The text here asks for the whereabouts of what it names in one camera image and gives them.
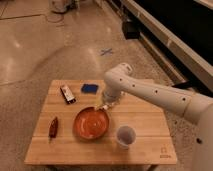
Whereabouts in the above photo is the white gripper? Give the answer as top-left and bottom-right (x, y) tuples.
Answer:
(94, 91), (122, 110)

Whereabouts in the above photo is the black box on floor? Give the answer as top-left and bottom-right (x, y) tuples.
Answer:
(122, 22), (140, 39)

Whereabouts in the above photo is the blue sponge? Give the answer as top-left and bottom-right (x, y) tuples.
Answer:
(81, 84), (99, 94)

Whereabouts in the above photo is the translucent plastic cup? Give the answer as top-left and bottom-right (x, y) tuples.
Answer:
(116, 126), (136, 149)

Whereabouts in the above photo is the brown red snack packet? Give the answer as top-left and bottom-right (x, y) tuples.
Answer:
(49, 117), (58, 138)

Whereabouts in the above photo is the white machine base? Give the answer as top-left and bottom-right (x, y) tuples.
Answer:
(49, 0), (78, 13)

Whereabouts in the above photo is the long white bench rail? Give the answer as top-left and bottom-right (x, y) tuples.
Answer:
(94, 0), (213, 98)

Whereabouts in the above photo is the orange ceramic bowl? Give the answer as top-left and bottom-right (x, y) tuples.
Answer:
(73, 107), (109, 140)

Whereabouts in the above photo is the wooden table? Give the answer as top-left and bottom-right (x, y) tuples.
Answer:
(25, 80), (177, 165)

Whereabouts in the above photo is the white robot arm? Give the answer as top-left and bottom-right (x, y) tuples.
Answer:
(102, 63), (213, 171)

